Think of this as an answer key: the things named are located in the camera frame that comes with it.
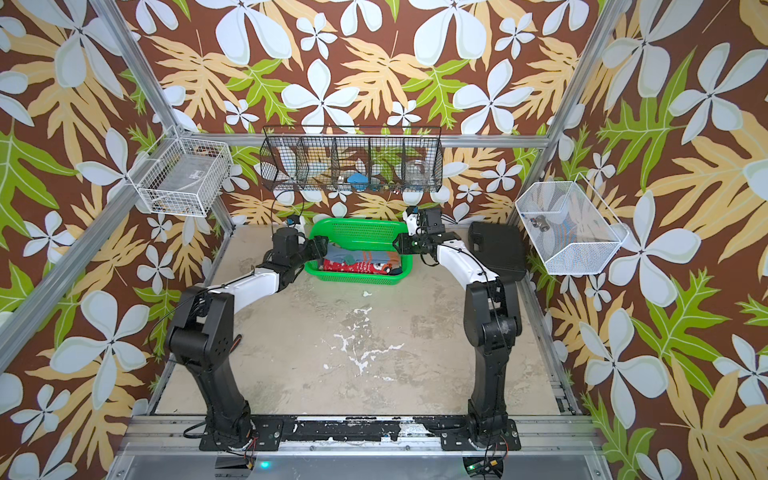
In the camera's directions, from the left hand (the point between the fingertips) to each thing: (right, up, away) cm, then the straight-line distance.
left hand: (321, 234), depth 96 cm
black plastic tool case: (+63, -3, +11) cm, 64 cm away
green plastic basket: (+11, +2, +18) cm, 21 cm away
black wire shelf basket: (+10, +25, +2) cm, 27 cm away
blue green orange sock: (+9, -8, +5) cm, 13 cm away
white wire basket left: (-36, +16, -11) cm, 41 cm away
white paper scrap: (+14, -20, +5) cm, 25 cm away
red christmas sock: (+14, -11, +5) cm, 18 cm away
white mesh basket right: (+74, 0, -13) cm, 75 cm away
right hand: (+25, -2, +1) cm, 25 cm away
